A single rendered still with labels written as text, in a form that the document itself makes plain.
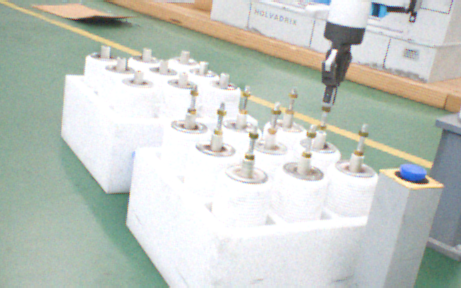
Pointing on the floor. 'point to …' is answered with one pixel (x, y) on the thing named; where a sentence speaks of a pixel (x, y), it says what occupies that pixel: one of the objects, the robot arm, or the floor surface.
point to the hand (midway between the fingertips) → (329, 95)
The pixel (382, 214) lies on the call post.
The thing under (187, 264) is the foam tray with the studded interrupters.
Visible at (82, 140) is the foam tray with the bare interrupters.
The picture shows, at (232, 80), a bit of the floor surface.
